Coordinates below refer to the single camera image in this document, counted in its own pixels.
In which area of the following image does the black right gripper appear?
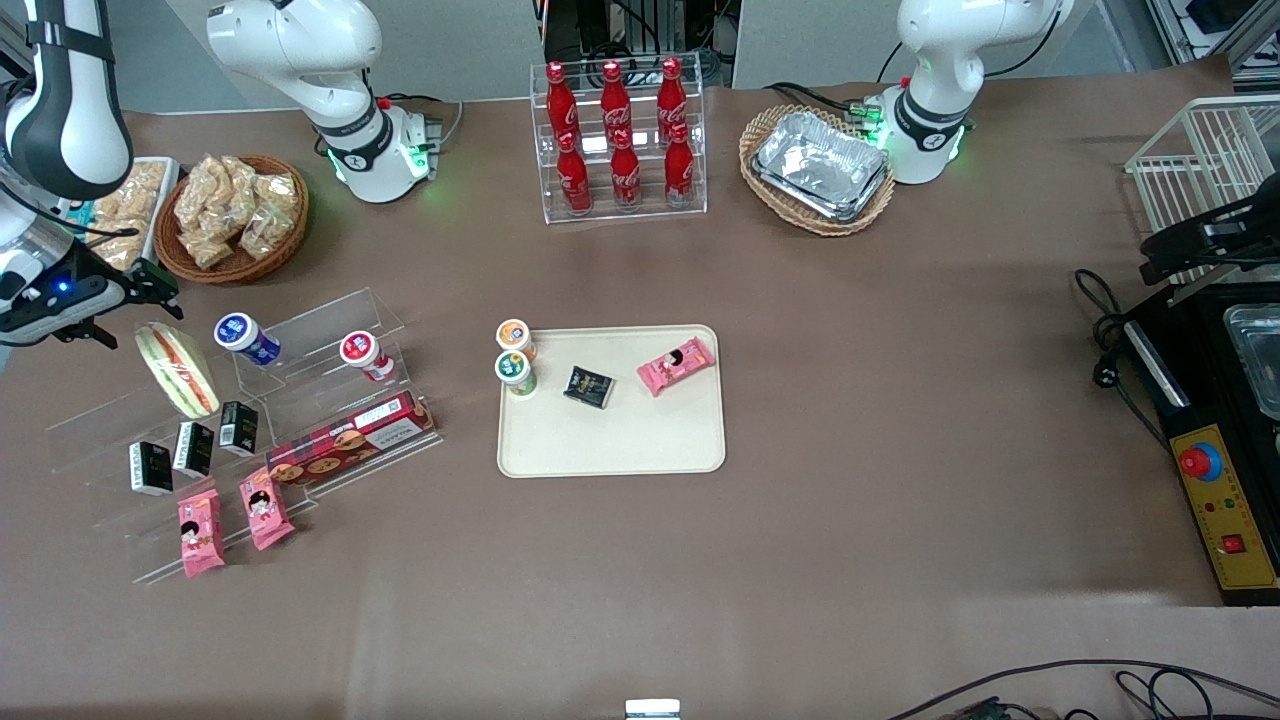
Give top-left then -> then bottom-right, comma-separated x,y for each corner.
0,255 -> 182,349

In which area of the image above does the sandwich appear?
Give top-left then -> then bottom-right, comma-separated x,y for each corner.
135,322 -> 221,419

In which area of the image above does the beige plastic tray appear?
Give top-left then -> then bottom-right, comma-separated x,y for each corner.
497,323 -> 726,479

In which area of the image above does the aluminium foil tray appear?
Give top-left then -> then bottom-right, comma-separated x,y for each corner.
752,150 -> 891,223
757,110 -> 889,206

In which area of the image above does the metal machine tray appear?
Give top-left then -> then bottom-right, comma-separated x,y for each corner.
1222,303 -> 1280,421

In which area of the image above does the rice cracker pack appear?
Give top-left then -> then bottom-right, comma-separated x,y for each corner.
90,220 -> 151,271
100,160 -> 166,223

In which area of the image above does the clear bag of crackers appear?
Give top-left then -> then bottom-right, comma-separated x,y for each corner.
238,175 -> 301,263
172,165 -> 216,241
185,225 -> 246,271
200,155 -> 259,206

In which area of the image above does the white rectangular snack dish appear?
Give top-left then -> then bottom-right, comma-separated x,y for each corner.
60,157 -> 181,276

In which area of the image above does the blue lid gum bottle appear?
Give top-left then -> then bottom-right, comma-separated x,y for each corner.
214,312 -> 283,367

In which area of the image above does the black white snack box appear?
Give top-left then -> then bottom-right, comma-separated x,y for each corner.
129,441 -> 174,497
219,401 -> 259,457
173,421 -> 215,478

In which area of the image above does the brown wicker cracker basket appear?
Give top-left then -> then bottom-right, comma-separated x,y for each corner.
155,154 -> 310,286

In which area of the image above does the clear acrylic tiered snack stand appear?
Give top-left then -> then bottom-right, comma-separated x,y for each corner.
45,288 -> 444,586

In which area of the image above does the pink snack packet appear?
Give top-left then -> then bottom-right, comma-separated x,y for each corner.
637,336 -> 717,397
177,488 -> 227,579
238,467 -> 296,551

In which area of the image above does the red lid gum bottle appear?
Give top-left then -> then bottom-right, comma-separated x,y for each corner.
339,330 -> 396,383

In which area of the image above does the red tartan shortbread box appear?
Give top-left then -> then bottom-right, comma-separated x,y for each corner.
265,390 -> 438,488

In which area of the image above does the orange lid gum bottle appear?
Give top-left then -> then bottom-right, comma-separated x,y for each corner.
496,319 -> 538,363

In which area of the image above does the green lid gum bottle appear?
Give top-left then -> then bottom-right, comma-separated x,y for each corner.
494,350 -> 539,399

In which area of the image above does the red cola bottle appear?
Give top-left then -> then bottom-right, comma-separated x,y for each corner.
610,128 -> 643,209
657,57 -> 689,141
600,60 -> 633,146
557,130 -> 593,214
664,122 -> 696,204
546,62 -> 581,151

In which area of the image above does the black snack sachet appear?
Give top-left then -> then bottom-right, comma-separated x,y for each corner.
563,365 -> 615,410

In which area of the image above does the clear acrylic bottle stand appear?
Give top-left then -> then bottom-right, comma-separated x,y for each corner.
530,62 -> 708,225

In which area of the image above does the black equipment rack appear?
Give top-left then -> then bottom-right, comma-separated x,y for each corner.
535,0 -> 746,86

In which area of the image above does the light wicker foil basket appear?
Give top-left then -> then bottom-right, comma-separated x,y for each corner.
739,104 -> 896,237

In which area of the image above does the black yellow sealing machine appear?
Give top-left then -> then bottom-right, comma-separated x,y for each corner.
1120,185 -> 1280,608

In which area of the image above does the black arm base cable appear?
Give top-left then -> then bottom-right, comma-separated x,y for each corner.
765,80 -> 891,126

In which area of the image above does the black power cable with plug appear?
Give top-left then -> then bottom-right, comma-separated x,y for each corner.
1075,268 -> 1171,451

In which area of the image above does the long black cable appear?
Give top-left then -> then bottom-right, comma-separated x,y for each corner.
885,658 -> 1280,720

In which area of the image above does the white wire rack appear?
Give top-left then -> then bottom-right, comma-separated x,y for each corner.
1125,95 -> 1280,286

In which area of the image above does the looped black cable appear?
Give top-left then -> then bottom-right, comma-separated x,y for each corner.
1115,668 -> 1280,720

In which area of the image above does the aluminium frame shelf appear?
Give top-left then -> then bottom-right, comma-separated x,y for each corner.
1145,0 -> 1280,91

